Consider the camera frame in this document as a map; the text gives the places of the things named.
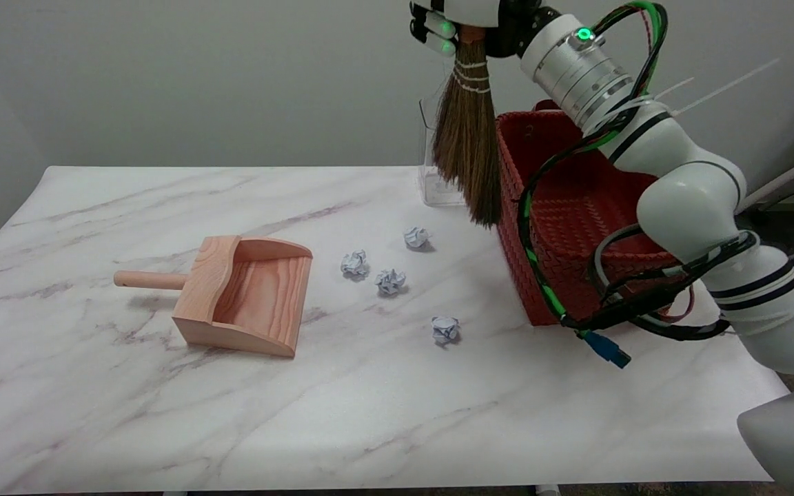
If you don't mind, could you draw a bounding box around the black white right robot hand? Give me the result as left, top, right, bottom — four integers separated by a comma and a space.
409, 0, 560, 60

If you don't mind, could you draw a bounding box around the clear square plastic container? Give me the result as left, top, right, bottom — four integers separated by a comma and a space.
418, 96, 471, 207

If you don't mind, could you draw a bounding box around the red woven basket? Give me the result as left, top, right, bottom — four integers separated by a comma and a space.
495, 100, 698, 329

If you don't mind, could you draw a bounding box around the wooden dustpan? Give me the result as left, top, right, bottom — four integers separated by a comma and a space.
113, 236, 314, 358

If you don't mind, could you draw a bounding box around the white curved tube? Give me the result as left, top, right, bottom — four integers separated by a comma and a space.
738, 144, 794, 211

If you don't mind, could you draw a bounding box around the small straw hand broom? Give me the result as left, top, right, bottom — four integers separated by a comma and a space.
431, 25, 505, 229

